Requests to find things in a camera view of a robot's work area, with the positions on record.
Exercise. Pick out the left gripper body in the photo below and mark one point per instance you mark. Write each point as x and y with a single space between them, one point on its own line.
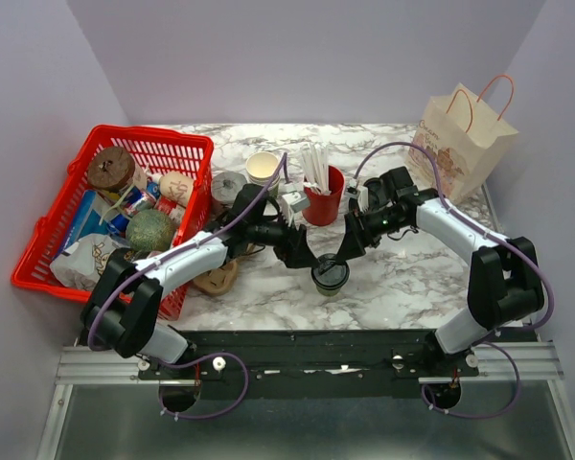
283 245

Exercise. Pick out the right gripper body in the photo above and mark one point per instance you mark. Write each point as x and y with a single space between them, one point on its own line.
375 224

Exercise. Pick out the black cup lid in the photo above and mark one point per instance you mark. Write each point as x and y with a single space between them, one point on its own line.
332 277

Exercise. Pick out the green paper cup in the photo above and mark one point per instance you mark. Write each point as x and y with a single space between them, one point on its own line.
329 290

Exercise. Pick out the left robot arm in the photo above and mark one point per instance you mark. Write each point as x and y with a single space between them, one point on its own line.
121 313

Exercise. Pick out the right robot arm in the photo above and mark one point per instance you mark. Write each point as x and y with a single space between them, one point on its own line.
503 285

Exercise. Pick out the stack of black lids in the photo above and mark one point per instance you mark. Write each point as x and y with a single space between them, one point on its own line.
377 197

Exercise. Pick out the red straw holder cup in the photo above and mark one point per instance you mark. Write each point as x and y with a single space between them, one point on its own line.
323 209

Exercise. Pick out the brown cardboard cup carrier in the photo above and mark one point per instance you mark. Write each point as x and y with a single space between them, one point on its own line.
218 281

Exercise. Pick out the stack of paper cups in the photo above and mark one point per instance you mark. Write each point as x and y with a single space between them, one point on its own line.
260 168

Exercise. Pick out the grey toilet paper roll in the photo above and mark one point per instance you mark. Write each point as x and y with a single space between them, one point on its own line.
225 187

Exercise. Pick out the white wrapped straws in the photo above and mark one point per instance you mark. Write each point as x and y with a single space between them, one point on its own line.
314 160

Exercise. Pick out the beige bottle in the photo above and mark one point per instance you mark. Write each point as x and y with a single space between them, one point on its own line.
176 187

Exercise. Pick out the beige paper bag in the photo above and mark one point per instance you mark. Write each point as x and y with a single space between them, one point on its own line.
463 139

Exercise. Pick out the green round melon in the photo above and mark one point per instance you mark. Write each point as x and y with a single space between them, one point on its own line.
150 230

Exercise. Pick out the blue red can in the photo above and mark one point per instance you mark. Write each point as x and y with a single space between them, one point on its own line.
136 201

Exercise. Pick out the red plastic basket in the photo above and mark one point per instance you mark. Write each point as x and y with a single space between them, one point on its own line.
162 150

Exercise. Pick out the brown cork roll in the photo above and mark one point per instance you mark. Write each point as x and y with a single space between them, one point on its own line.
111 170

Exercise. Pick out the blue white package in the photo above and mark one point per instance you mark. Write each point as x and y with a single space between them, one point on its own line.
91 217

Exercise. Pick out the white snack bag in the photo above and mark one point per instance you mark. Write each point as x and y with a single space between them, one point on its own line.
81 264

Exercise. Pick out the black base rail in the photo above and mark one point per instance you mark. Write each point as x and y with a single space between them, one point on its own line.
317 364

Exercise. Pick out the aluminium frame rail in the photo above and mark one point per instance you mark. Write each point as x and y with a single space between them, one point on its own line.
478 419

